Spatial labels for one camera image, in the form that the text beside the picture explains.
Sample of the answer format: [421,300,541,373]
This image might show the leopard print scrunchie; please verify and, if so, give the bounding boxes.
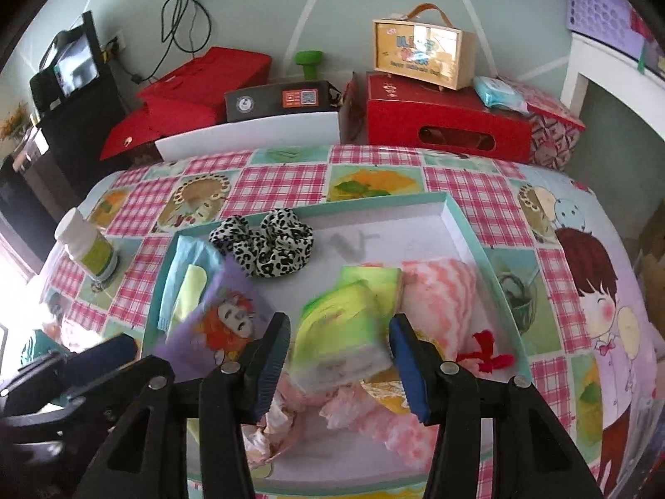
[209,208,313,278]

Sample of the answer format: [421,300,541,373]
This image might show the red gift bags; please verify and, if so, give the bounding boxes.
[99,46,273,161]

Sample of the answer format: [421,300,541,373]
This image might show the green dumbbell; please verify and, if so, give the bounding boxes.
[294,49,323,80]

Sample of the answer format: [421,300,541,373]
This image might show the white shelf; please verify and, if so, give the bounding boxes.
[560,34,665,140]

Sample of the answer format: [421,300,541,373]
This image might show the blue face mask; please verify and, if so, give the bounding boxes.
[158,235,223,332]

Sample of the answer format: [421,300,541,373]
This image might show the black pump box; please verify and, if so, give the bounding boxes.
[225,80,342,123]

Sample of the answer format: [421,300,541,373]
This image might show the green tissue pack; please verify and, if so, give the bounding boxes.
[288,282,392,393]
[336,265,404,316]

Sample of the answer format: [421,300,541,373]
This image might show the yellow children's gift case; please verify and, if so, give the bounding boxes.
[372,3,477,90]

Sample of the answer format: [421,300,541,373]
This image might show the red cardboard box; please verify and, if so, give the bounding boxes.
[339,71,531,163]

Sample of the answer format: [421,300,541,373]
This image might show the blue wet wipes pack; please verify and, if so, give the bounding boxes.
[472,77,529,115]

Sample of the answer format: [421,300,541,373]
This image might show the pale pink floral scrunchie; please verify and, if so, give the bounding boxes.
[241,373,304,470]

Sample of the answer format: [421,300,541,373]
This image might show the checkered fruit print tablecloth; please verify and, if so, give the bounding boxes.
[43,146,657,498]

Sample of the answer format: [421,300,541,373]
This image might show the yellow flower bouquet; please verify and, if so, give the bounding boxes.
[0,103,30,140]

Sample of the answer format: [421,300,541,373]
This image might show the light green cloth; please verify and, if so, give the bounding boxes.
[171,265,207,323]

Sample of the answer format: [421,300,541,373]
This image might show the purple perforated basket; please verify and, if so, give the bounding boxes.
[566,0,664,73]

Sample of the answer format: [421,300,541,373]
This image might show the magenta hair tie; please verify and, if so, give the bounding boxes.
[455,329,517,375]

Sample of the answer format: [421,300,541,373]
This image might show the white foam board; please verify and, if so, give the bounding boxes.
[155,111,340,162]

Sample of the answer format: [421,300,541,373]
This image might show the black cabinet with monitor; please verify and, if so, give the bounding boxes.
[1,11,130,272]

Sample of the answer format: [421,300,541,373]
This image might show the teal cardboard tray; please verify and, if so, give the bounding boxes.
[140,191,534,497]

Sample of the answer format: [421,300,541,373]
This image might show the pink knitted cloth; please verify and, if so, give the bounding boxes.
[319,258,479,471]

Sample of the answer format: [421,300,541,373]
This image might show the teal plastic toy case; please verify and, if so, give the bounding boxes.
[20,330,71,366]

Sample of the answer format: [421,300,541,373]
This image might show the purple cartoon packet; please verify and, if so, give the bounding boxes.
[153,258,274,382]

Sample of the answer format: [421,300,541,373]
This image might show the white pill bottle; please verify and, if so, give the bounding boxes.
[54,208,118,283]

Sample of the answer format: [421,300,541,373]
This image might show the orange round sponge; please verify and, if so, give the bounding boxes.
[361,367,410,415]

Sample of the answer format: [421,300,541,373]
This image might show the patterned red gift box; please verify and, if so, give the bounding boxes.
[502,77,586,171]

